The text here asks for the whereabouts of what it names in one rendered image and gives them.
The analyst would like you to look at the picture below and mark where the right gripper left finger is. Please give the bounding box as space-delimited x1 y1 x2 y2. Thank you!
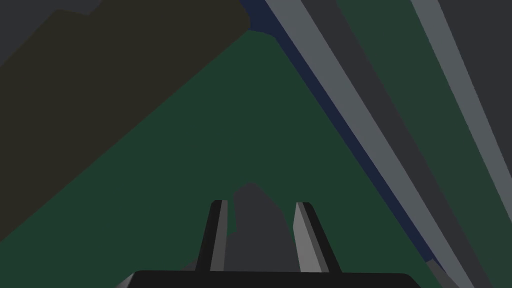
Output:
194 199 229 273

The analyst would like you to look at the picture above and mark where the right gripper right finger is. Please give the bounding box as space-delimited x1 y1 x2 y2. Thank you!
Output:
292 201 343 274

